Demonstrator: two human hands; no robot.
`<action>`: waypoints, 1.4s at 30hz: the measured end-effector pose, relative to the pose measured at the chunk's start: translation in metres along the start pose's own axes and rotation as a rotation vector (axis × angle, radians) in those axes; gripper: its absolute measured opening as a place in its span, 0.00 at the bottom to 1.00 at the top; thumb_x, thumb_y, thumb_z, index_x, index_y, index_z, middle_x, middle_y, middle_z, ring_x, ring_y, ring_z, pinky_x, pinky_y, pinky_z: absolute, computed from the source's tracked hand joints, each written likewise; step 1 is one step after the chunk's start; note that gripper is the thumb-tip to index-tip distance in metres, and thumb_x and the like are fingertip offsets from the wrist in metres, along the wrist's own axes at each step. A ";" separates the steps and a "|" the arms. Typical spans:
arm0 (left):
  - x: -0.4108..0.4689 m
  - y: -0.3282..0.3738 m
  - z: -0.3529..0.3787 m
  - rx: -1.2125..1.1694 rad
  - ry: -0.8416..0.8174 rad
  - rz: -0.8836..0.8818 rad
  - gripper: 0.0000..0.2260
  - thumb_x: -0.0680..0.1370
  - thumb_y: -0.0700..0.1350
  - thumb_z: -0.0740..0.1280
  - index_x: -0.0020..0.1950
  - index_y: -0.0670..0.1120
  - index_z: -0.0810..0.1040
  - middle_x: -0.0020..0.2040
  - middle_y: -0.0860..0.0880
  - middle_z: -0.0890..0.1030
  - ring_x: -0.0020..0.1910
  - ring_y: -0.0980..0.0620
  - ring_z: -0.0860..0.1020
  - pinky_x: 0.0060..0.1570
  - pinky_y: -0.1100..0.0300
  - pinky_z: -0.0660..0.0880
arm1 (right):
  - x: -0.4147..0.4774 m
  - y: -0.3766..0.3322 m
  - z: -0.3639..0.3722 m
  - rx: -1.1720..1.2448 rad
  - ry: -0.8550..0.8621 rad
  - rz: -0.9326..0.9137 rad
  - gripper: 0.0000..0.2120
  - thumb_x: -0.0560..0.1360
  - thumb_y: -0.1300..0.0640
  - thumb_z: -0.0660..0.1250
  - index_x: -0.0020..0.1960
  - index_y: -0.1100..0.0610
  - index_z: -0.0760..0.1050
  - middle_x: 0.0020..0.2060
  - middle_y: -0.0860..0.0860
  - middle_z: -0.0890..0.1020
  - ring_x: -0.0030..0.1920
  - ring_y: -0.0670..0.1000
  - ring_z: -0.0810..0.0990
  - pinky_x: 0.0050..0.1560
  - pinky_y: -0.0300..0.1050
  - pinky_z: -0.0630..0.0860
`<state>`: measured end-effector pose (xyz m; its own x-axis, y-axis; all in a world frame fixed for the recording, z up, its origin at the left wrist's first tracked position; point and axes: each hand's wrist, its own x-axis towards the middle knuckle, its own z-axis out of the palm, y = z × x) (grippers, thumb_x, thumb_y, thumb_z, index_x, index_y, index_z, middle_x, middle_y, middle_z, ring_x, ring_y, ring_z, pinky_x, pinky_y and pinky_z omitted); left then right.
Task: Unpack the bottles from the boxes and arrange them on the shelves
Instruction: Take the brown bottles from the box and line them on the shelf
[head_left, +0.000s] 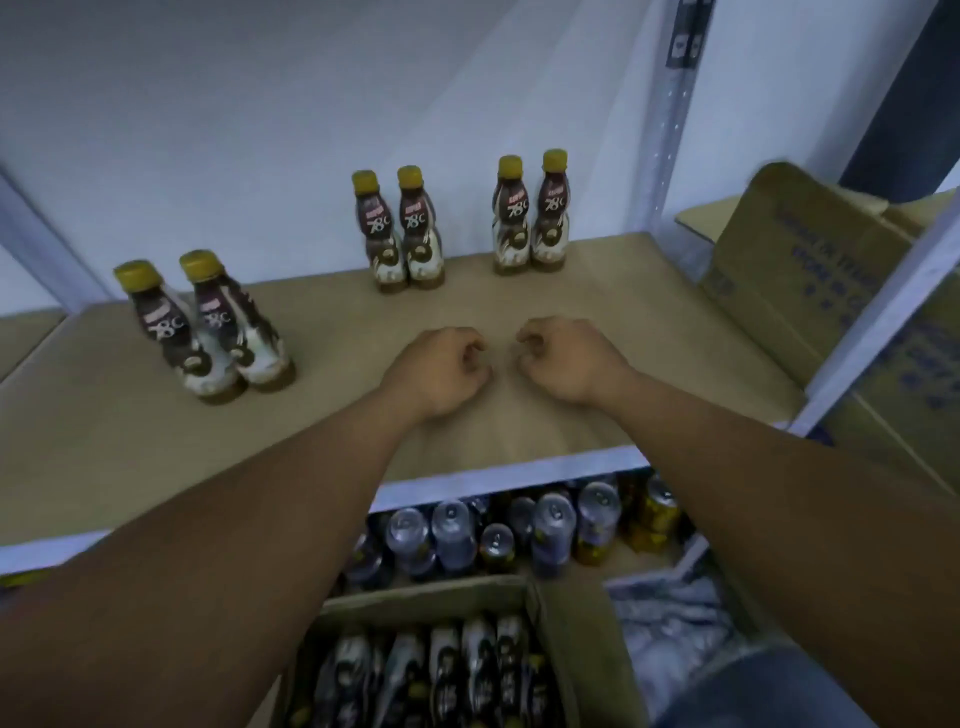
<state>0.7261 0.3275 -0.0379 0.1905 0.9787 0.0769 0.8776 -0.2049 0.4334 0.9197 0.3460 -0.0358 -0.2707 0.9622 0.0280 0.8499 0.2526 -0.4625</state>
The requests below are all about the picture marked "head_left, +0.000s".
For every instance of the brown cardboard box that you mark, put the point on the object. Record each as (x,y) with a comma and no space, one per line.
(585,645)

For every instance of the group of Kopiko coffee bottles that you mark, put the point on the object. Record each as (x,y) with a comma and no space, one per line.
(381,233)

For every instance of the person's right hand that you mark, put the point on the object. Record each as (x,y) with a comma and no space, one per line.
(578,360)

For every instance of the person's left forearm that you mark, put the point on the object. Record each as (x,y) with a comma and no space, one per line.
(195,570)

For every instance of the row of silver cans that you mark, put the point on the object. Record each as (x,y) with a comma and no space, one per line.
(503,533)

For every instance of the open brown carton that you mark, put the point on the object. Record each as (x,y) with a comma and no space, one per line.
(795,270)

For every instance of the white metal shelving rack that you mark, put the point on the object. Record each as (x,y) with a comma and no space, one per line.
(345,360)

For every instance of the person's grey trousers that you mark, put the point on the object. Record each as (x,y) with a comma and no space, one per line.
(750,690)

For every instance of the person's left hand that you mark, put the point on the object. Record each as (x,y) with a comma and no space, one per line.
(435,375)

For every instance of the person's right forearm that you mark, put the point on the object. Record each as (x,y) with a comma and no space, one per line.
(810,525)

